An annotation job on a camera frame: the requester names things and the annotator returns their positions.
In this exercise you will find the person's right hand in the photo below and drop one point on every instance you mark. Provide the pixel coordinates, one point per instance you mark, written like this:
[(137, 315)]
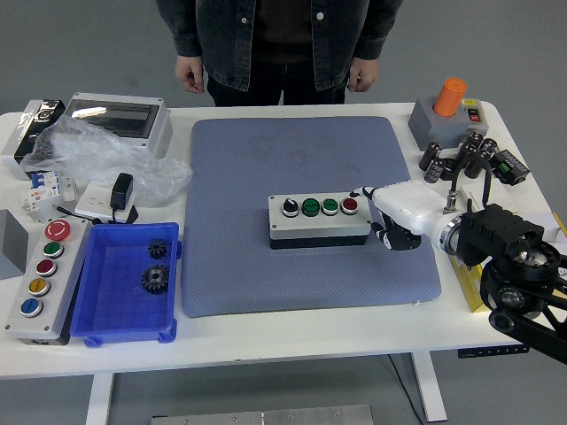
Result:
[(189, 73)]

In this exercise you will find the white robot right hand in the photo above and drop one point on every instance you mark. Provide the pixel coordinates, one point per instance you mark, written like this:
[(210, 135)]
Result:
[(412, 203)]

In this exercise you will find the person's left hand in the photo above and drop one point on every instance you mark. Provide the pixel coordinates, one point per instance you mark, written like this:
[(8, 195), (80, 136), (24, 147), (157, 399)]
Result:
[(365, 74)]

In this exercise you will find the grey four-button control box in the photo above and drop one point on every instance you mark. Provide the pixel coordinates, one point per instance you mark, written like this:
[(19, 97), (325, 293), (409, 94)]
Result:
[(319, 226)]

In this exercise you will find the person's right forearm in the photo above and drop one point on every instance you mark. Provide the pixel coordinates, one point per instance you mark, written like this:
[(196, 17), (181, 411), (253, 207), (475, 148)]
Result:
[(186, 31)]

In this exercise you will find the person's left forearm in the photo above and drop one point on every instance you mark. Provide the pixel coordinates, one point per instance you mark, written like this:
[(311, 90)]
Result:
[(376, 31)]

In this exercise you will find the grey five-button control box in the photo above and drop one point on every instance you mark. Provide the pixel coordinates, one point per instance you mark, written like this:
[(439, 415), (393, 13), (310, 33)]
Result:
[(66, 257)]

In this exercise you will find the black cylindrical capacitor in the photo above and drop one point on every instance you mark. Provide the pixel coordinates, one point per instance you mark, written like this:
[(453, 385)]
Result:
[(464, 150), (476, 169), (488, 146), (474, 139), (430, 155), (435, 172)]

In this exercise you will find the person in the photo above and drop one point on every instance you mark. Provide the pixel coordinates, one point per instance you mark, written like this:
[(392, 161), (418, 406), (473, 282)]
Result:
[(230, 44)]

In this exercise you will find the small black clamp piece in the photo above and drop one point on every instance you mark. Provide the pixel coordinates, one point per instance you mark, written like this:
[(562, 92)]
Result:
[(448, 168)]

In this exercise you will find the grey square base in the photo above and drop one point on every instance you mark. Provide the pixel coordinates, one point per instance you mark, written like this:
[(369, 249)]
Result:
[(425, 124)]

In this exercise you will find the orange cylinder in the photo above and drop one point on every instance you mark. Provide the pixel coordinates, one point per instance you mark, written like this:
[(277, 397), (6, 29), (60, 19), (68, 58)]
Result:
[(449, 97)]

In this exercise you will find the grey distribution box clear lid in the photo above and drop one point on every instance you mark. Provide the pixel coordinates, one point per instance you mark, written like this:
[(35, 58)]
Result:
[(111, 116)]

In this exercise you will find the yellow white carton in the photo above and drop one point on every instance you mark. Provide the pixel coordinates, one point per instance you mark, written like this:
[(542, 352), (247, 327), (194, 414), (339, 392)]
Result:
[(469, 288)]

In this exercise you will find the black module with green terminal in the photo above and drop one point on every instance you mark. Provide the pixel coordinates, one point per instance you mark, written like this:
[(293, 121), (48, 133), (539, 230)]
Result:
[(509, 166)]

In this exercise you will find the clear plastic bag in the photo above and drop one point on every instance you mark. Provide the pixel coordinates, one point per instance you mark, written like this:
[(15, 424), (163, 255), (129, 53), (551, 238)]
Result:
[(111, 155)]

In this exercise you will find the black power adapter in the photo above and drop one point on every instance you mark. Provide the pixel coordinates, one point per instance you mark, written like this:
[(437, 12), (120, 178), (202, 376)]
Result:
[(121, 190)]

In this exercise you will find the black table control panel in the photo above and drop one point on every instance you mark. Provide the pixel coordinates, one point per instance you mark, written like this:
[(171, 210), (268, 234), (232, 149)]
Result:
[(487, 352)]

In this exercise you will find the grey-blue padded mat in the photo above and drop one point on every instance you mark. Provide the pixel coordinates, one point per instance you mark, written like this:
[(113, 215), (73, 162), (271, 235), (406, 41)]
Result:
[(248, 274)]

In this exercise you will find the small black gear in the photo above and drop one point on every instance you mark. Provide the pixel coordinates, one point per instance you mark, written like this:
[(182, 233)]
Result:
[(156, 249)]

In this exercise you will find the white table leg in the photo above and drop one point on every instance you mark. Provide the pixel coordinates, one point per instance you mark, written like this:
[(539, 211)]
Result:
[(429, 389), (99, 398)]

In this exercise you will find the white box with black panel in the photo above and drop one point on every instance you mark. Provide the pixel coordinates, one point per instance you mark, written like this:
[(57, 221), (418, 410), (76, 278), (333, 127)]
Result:
[(13, 141)]

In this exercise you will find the white blue circuit breaker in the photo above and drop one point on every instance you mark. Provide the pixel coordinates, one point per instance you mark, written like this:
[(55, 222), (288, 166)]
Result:
[(42, 195)]

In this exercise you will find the large black gear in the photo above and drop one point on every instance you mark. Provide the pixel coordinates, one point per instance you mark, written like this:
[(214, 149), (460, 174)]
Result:
[(149, 283)]

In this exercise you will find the blue plastic bin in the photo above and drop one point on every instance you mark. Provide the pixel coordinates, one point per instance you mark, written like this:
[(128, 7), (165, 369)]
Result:
[(111, 301)]

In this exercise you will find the grey metal block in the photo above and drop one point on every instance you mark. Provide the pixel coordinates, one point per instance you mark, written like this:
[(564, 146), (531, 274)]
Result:
[(11, 248)]

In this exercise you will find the grey metal floor plate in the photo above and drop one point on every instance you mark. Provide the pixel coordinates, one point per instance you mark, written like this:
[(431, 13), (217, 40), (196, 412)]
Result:
[(266, 417)]

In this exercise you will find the switch with green red buttons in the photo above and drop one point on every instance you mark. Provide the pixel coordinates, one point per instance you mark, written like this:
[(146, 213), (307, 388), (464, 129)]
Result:
[(473, 113)]

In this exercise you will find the white wall socket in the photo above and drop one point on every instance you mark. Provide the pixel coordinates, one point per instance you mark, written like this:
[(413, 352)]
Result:
[(90, 201)]

